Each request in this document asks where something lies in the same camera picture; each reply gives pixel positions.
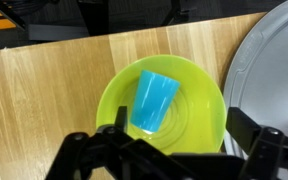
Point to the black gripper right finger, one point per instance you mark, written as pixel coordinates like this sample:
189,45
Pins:
240,128

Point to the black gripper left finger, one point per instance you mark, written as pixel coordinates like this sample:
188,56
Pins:
121,118

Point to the small blue plastic cup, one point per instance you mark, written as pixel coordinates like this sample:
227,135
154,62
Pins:
154,100

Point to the yellow plastic bowl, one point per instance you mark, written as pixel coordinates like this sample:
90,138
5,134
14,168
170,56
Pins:
197,110

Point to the round grey metal tray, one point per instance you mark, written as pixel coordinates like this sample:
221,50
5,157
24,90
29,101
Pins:
277,66

